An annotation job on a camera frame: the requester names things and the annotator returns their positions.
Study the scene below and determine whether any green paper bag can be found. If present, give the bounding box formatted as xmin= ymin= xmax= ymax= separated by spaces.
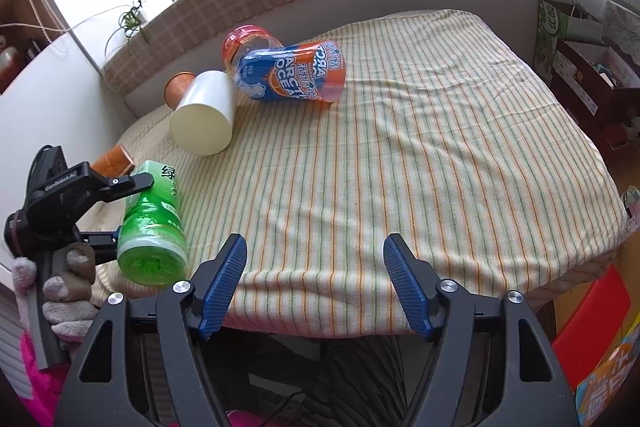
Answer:
xmin=534 ymin=0 xmax=603 ymax=86

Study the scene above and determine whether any white cabinet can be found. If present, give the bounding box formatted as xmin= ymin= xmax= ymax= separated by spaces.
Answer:
xmin=0 ymin=31 xmax=139 ymax=287

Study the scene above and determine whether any brown paper cup left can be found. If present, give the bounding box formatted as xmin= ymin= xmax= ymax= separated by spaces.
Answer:
xmin=91 ymin=144 xmax=134 ymax=178

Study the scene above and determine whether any gloved left hand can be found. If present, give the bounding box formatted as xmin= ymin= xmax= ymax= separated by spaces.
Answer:
xmin=12 ymin=243 xmax=98 ymax=345

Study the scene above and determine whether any striped yellow table cloth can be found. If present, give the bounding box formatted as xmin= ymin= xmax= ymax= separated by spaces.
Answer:
xmin=120 ymin=10 xmax=628 ymax=337

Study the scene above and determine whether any red orange box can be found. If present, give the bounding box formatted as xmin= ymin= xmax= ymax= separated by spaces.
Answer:
xmin=552 ymin=265 xmax=631 ymax=391

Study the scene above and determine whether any green tea cup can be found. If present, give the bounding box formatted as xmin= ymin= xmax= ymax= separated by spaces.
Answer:
xmin=117 ymin=160 xmax=188 ymax=286

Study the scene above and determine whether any white lace cloth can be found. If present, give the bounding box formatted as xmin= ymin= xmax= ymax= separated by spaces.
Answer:
xmin=602 ymin=0 xmax=639 ymax=64

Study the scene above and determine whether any blue arctic ocean cup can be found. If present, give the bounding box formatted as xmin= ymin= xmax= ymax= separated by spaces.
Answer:
xmin=233 ymin=40 xmax=346 ymax=103

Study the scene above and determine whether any brown paper cup centre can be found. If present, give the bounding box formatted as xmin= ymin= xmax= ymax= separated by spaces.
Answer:
xmin=163 ymin=72 xmax=195 ymax=110

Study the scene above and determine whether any small hanging plant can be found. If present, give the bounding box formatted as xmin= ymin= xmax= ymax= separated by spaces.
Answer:
xmin=118 ymin=5 xmax=146 ymax=42

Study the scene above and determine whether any white plastic cup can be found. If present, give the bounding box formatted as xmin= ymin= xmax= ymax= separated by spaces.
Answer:
xmin=169 ymin=70 xmax=238 ymax=156

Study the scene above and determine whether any dark box with items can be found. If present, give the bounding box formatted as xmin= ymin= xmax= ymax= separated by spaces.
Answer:
xmin=551 ymin=39 xmax=639 ymax=154

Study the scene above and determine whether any brown paper cup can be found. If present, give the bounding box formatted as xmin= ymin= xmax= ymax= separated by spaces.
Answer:
xmin=163 ymin=72 xmax=195 ymax=110
xmin=91 ymin=144 xmax=134 ymax=178

